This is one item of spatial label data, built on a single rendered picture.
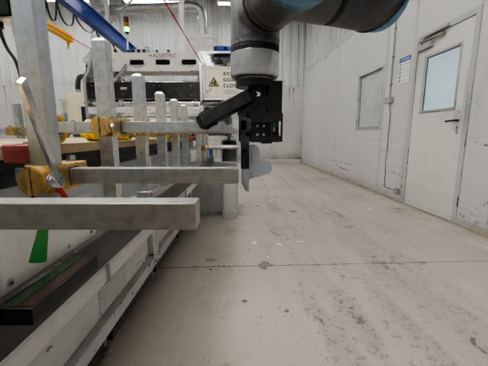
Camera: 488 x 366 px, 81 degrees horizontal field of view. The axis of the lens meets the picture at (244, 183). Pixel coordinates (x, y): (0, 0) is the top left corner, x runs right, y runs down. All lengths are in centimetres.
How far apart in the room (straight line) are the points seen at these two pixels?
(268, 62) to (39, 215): 41
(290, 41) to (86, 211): 974
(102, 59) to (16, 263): 52
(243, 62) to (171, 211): 32
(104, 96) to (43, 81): 24
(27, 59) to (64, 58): 1026
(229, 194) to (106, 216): 282
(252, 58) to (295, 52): 939
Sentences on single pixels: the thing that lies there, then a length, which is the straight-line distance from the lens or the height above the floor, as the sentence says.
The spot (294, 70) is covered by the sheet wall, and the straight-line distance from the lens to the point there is 980.
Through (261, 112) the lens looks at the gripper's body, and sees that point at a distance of 55.
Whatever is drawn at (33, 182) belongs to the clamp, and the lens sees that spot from 61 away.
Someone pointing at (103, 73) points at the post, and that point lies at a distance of 85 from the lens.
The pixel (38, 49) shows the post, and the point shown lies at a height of 107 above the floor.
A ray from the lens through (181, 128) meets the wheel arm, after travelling 82.
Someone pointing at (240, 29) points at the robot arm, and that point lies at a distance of 56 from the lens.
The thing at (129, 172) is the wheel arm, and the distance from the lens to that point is 60.
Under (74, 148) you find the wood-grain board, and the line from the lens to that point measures 100.
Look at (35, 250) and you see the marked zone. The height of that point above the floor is 74.
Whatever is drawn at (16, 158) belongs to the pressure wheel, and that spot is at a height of 88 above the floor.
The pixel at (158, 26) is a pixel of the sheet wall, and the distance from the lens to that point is 1014.
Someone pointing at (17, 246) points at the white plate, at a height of 76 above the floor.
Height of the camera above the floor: 93
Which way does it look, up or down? 10 degrees down
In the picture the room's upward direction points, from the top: straight up
